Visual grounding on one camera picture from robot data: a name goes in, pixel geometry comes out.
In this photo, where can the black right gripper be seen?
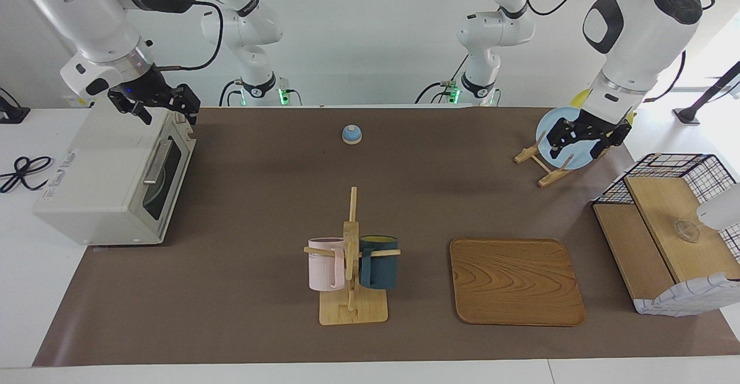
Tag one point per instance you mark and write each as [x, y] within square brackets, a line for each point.
[155, 92]

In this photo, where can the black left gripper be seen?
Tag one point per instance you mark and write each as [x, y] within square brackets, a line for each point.
[589, 126]

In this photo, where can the cream toaster oven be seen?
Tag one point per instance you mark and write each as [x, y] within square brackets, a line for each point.
[98, 170]

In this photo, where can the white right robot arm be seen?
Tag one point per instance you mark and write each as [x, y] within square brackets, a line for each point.
[87, 8]

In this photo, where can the light blue plate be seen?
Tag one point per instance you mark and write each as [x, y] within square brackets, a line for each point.
[578, 155]

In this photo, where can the wooden plate rack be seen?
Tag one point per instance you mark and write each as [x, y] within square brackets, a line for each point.
[546, 177]

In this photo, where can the yellow plate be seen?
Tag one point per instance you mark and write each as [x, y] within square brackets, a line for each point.
[584, 98]

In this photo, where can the wooden step shelf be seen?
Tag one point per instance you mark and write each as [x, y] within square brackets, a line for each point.
[659, 205]

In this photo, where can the brown table mat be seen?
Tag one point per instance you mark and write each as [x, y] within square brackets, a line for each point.
[260, 199]

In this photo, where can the small clear glass dish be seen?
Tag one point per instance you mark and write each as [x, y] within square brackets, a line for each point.
[688, 231]

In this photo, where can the black stand with long pole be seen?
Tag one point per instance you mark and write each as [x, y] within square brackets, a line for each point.
[708, 92]

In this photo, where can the wooden serving tray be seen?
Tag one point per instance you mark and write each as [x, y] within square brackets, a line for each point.
[514, 283]

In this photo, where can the small black stand base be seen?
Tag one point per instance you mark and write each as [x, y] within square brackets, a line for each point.
[11, 113]

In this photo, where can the white rounded device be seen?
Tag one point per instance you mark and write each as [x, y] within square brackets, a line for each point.
[722, 210]

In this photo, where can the small blue call bell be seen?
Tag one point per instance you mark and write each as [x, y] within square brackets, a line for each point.
[351, 135]

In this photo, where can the pink mug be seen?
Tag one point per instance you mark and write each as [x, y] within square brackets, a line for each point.
[324, 265]

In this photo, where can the dark teal mug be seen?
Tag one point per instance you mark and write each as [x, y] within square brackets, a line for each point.
[381, 265]

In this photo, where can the wooden mug tree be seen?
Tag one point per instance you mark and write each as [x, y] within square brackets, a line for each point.
[351, 309]

